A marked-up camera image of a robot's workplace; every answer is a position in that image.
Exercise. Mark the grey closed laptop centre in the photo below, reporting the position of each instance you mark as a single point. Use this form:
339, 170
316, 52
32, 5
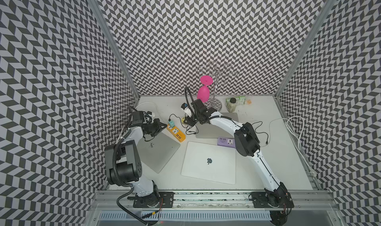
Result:
211, 131

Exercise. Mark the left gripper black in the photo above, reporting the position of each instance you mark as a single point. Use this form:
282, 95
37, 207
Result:
158, 128

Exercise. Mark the orange power strip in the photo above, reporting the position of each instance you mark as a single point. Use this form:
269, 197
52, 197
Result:
177, 133

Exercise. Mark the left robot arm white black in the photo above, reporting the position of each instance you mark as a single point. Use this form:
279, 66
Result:
123, 163

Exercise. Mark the spice jar black lid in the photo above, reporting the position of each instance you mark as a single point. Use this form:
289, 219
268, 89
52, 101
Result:
231, 106

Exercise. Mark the purple power strip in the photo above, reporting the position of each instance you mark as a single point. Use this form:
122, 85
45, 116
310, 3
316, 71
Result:
226, 142

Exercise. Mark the green snack packet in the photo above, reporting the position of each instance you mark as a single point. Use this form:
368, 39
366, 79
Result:
240, 100

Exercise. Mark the silver closed laptop left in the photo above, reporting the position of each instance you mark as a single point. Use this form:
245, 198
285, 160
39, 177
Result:
157, 152

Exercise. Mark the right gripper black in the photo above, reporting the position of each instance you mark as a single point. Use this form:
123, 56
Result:
190, 122

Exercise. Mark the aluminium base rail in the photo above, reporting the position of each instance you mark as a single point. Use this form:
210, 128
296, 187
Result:
320, 200

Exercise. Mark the pink plastic wine glass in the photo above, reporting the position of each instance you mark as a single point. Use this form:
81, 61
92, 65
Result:
203, 93

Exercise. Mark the white closed laptop front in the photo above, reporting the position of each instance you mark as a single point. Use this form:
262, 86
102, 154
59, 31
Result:
210, 162

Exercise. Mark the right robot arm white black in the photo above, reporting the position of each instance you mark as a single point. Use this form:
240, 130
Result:
247, 145

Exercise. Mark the chrome glass holder stand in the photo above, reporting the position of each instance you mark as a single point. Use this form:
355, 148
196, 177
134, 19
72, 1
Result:
216, 71

